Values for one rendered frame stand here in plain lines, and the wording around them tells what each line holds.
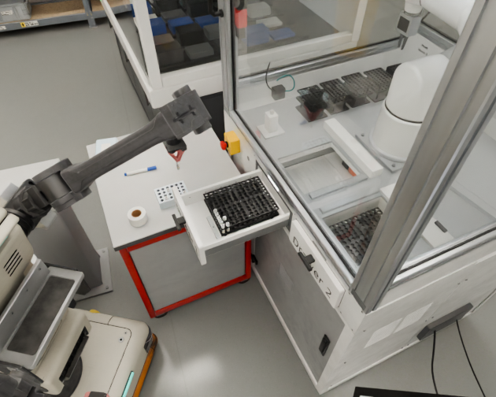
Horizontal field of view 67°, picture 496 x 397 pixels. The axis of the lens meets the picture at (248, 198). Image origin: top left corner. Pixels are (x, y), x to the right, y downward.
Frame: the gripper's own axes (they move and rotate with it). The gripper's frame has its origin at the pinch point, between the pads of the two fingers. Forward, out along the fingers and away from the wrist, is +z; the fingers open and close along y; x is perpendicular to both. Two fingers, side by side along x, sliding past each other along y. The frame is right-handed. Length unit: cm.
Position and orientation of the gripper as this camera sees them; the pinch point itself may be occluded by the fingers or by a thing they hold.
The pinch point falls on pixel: (177, 158)
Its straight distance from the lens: 146.0
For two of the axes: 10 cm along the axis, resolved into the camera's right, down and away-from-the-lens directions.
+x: -8.9, 3.4, -2.9
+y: -4.5, -6.7, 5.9
